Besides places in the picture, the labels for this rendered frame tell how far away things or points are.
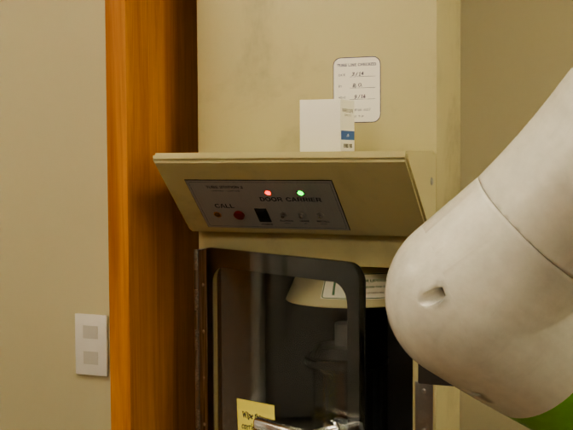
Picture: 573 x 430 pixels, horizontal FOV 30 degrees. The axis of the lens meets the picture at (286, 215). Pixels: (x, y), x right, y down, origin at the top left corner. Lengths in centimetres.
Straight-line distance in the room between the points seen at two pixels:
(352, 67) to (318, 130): 11
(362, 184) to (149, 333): 37
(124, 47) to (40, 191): 76
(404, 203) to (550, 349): 50
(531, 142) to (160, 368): 82
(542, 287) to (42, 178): 146
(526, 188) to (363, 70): 62
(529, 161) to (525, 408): 18
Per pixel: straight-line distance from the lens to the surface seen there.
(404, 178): 119
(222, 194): 129
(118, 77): 135
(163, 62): 143
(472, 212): 73
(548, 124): 72
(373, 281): 135
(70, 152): 203
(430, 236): 74
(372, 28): 131
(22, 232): 210
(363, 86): 130
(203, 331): 139
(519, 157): 72
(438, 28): 129
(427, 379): 118
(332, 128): 123
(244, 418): 134
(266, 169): 124
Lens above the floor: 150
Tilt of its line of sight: 3 degrees down
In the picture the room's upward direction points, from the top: straight up
